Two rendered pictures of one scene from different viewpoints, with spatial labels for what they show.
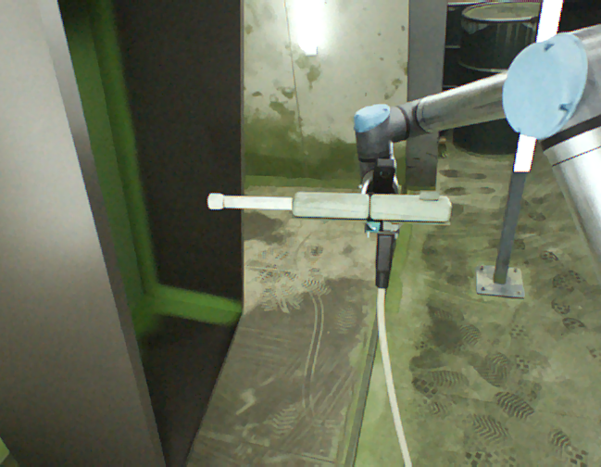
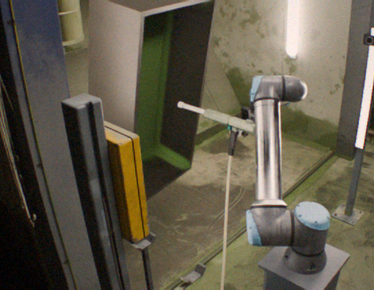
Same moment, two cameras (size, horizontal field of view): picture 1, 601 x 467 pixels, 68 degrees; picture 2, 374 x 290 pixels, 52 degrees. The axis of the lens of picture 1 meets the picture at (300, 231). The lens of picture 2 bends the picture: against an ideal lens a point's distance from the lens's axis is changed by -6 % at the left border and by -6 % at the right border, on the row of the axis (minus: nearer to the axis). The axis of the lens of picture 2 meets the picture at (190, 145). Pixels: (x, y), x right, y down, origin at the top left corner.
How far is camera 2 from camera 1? 1.41 m
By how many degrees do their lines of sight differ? 21
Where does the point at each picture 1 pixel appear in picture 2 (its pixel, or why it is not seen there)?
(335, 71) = (305, 70)
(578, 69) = (256, 84)
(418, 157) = (343, 134)
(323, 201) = (213, 113)
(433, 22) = (359, 59)
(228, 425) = (169, 222)
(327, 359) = (229, 215)
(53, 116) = (135, 66)
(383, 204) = (232, 119)
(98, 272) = (133, 105)
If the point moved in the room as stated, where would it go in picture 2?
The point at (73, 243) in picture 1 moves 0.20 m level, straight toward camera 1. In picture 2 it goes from (130, 95) to (131, 111)
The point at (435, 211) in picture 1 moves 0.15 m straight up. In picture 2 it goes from (248, 127) to (249, 99)
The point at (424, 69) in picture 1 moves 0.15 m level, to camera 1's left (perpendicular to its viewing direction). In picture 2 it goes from (352, 82) to (336, 80)
